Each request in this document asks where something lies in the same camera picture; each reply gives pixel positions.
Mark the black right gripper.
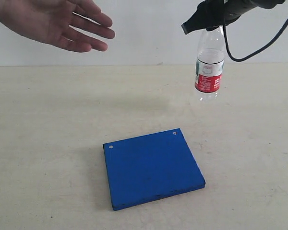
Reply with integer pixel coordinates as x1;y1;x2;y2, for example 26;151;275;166
181;0;285;34

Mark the clear bottle red cap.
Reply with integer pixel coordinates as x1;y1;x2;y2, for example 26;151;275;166
194;26;226;102

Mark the blue binder folder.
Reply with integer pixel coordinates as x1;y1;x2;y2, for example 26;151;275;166
103;128;206;211

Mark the person's bare hand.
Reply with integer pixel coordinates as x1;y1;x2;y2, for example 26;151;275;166
0;0;115;53

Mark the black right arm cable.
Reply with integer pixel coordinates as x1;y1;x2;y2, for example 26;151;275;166
222;5;288;61

